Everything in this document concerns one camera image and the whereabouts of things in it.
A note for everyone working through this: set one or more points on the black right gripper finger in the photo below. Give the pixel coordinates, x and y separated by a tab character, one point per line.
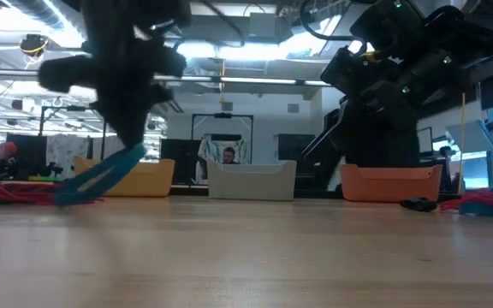
323	134
383	145

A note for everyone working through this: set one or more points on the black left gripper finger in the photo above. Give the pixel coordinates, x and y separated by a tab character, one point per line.
116	120
139	120

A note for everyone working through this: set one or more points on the wide black rubber band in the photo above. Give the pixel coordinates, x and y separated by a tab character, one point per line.
419	204

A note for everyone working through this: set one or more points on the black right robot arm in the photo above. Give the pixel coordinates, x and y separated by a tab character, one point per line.
465	38

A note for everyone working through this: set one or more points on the orange plastic basket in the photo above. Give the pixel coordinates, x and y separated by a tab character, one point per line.
383	186

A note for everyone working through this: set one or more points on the bright screen monitor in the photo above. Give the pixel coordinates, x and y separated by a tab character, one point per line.
425	141

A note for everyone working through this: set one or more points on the black cabinet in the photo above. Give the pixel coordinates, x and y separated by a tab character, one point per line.
293	171

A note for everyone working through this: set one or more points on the yellow plastic basket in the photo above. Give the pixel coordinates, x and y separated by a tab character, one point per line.
152	179

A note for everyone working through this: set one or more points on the white hanging cloth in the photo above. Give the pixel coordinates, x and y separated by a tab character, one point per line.
212	149
64	154

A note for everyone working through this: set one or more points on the long ceiling light strip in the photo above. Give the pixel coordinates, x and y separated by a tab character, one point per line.
255	80

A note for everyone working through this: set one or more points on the white angled panel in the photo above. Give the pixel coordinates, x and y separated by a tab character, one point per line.
471	137

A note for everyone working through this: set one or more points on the white plastic basket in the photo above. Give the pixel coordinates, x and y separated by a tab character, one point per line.
251	186

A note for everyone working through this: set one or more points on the black panel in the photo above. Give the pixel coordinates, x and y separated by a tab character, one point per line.
30	152

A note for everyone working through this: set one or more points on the bright green object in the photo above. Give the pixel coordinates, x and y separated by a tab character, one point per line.
45	179

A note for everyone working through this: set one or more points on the black ceiling device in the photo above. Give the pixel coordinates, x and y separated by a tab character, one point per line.
32	43

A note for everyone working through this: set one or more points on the grey ceiling box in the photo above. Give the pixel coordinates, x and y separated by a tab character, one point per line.
263	25

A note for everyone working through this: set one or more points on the grey wall vent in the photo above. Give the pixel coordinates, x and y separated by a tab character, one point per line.
227	106
293	108

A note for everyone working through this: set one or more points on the black gantry frame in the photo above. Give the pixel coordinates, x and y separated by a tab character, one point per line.
223	115
41	128

